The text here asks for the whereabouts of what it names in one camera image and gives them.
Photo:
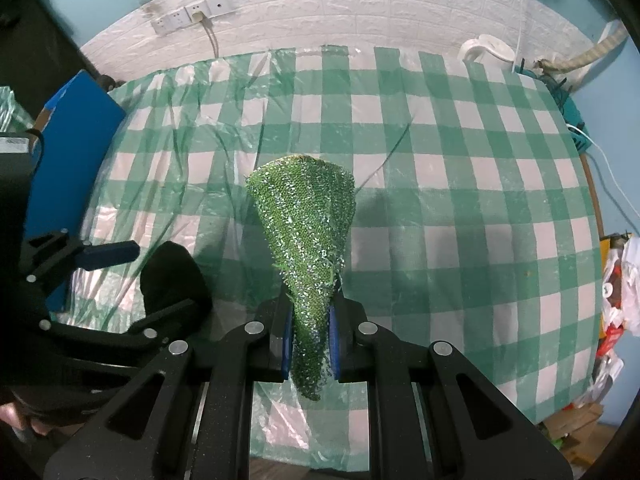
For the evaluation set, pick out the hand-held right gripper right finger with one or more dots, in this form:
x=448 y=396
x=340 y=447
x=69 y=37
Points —
x=334 y=345

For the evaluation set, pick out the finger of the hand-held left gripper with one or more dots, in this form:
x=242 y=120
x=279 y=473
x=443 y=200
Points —
x=110 y=255
x=150 y=332

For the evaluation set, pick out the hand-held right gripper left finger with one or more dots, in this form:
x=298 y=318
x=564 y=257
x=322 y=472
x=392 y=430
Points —
x=286 y=345

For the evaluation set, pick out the black sock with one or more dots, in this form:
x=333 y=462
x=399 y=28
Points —
x=172 y=275

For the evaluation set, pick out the blue cardboard box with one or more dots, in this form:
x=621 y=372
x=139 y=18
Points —
x=75 y=160

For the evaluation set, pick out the green glitter cloth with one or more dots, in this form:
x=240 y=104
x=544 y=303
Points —
x=305 y=210

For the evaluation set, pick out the person's left hand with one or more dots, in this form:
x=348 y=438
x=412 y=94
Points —
x=12 y=416

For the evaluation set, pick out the green checked plastic bag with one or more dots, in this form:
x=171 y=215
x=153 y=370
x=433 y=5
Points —
x=12 y=110

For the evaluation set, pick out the black cabinet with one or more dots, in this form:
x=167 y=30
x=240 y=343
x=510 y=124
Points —
x=40 y=35

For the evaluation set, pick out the green checked tablecloth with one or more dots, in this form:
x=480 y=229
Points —
x=450 y=210

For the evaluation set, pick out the dark green thread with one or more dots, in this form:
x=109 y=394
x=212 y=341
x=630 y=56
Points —
x=390 y=152

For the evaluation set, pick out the brown cardboard box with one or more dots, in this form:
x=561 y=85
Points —
x=575 y=425

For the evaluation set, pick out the yellow box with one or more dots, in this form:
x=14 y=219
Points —
x=605 y=247

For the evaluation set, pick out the white and red plastic bags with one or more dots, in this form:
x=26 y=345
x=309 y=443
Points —
x=625 y=280

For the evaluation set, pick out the white electric kettle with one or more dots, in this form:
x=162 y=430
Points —
x=487 y=50

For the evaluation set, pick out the teal plastic basket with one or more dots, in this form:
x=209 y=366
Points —
x=572 y=110

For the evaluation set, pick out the beige corrugated pipe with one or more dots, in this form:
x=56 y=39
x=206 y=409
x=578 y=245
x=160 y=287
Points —
x=600 y=47

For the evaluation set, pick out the white wall socket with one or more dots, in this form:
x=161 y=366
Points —
x=169 y=24
x=220 y=5
x=196 y=14

